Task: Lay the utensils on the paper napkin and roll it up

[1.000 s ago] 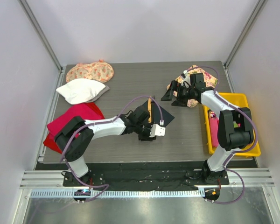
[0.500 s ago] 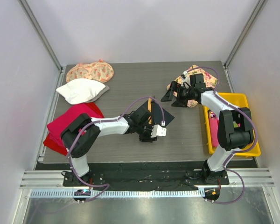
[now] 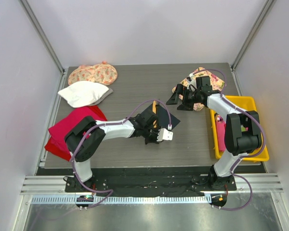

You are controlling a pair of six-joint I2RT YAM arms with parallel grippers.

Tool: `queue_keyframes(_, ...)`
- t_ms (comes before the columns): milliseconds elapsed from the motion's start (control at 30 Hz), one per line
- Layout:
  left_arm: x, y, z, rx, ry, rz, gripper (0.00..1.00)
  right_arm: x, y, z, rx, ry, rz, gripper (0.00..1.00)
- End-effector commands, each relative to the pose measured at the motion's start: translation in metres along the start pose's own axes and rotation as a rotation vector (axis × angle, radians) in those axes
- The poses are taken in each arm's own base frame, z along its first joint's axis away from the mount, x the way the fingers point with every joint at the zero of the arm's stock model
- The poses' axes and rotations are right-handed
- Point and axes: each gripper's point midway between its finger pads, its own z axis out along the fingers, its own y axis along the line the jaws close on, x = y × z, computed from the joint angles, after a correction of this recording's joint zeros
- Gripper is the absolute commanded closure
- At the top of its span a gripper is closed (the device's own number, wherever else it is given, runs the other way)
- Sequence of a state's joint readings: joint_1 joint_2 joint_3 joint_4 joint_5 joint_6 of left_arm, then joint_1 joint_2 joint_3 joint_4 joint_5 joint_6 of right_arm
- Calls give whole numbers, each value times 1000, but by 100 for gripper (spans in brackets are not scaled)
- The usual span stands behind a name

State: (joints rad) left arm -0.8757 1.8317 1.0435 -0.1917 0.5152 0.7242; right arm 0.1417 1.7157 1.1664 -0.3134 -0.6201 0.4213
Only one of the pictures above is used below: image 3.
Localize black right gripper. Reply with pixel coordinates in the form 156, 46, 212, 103
167, 84, 201, 111

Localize dark blue paper napkin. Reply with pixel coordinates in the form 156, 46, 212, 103
156, 104, 181, 129

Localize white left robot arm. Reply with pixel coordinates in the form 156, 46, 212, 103
64, 112, 160, 192

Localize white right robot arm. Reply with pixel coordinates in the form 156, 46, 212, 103
166, 84, 263, 190

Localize iridescent metal spoon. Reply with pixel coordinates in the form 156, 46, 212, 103
215, 115, 223, 123

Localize grey cloth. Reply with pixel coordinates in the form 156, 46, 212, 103
91, 88, 113, 106

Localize yellow plastic bin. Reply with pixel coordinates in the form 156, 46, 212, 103
210, 95, 269, 162

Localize floral fabric pouch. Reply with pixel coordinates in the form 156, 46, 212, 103
67, 61, 118, 86

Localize white cloth bag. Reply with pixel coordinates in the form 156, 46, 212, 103
58, 81, 109, 108

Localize magenta cloth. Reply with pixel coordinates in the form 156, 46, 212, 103
48, 105, 107, 154

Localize red cloth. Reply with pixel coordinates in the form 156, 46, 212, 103
44, 105, 108, 161

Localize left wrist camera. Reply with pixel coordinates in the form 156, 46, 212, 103
157, 128, 173, 142

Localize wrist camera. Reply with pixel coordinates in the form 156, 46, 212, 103
187, 76, 212, 91
157, 128, 173, 142

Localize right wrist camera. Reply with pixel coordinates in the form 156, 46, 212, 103
187, 76, 212, 91

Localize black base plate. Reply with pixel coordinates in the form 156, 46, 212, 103
64, 167, 236, 197

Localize aluminium front rail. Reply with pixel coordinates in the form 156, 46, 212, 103
21, 174, 284, 207

